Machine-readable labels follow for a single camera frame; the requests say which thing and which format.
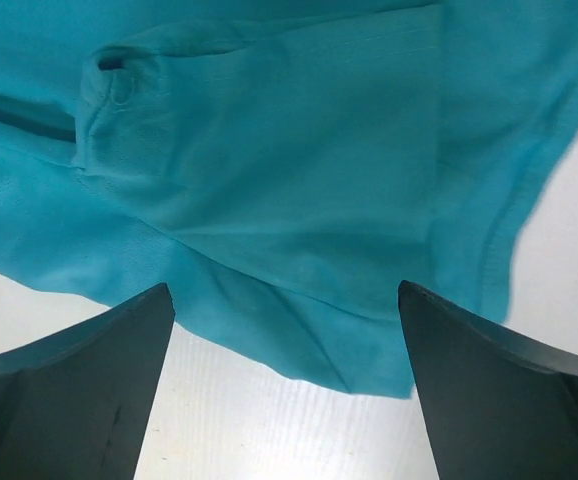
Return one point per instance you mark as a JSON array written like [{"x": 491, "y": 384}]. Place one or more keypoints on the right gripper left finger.
[{"x": 76, "y": 404}]

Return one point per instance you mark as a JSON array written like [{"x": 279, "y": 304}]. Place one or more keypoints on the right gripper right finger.
[{"x": 496, "y": 403}]

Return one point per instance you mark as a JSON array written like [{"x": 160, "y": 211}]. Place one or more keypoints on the teal t shirt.
[{"x": 282, "y": 165}]

